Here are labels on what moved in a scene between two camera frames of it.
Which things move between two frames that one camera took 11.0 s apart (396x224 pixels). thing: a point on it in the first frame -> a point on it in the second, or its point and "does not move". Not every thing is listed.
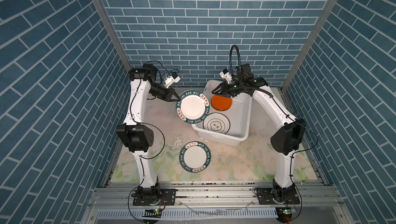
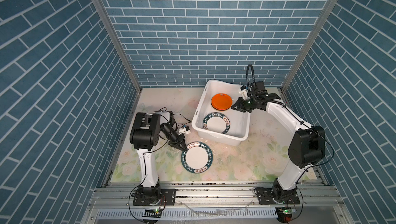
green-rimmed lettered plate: x=193 y=107 -> x=217 y=122
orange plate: x=221 y=103 does not move
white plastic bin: x=229 y=121 does not move
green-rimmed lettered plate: x=195 y=156 does not move
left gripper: x=168 y=93 -> x=176 y=144
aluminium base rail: x=211 y=201 does not move
